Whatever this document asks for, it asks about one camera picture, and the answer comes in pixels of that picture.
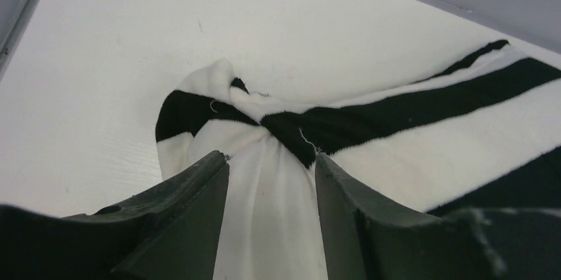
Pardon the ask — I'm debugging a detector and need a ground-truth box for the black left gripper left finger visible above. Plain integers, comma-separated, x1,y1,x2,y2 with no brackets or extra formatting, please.
1,151,230,279

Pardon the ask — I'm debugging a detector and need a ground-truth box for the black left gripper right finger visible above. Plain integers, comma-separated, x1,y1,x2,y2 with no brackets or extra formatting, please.
315,154,560,279

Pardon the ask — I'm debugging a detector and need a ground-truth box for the black white striped pillowcase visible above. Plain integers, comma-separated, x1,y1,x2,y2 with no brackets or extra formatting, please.
155,40,560,279

